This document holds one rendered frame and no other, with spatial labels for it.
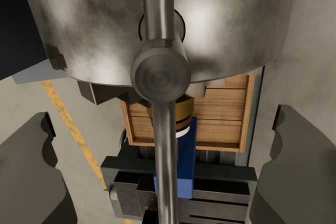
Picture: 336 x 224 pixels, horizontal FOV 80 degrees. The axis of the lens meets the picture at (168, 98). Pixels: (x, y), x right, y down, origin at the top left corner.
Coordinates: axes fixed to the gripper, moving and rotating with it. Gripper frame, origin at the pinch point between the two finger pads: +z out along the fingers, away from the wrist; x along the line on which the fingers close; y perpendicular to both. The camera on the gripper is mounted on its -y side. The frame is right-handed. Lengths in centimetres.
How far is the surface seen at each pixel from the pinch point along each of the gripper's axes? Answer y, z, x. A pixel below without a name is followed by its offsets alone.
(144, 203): 51, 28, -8
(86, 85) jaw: 3.2, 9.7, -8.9
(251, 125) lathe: 53, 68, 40
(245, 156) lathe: 73, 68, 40
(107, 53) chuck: -1.8, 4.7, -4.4
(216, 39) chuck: -2.6, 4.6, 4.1
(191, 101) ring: 10.1, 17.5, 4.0
